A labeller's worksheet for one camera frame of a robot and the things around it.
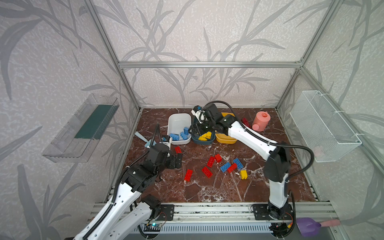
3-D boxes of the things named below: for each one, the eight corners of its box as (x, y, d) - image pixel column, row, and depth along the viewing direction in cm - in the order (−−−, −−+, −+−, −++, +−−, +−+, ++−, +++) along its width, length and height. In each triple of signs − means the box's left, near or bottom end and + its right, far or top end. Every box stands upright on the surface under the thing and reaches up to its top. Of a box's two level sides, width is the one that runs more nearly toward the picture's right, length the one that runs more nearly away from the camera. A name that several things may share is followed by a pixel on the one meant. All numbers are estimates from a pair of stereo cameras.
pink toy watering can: (249, 136, 106) (253, 126, 96) (253, 120, 115) (258, 109, 106) (261, 140, 103) (267, 130, 94) (265, 123, 113) (271, 113, 104)
